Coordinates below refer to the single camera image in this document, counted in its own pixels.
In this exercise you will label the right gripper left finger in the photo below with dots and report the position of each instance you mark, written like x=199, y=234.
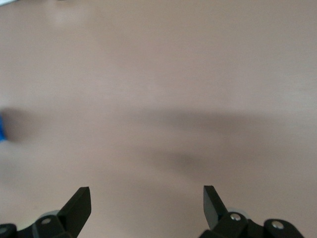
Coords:
x=71, y=213

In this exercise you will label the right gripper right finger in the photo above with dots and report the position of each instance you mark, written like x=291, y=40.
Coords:
x=220, y=223

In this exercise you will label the blue microfibre towel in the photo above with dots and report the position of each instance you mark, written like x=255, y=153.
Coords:
x=2, y=126

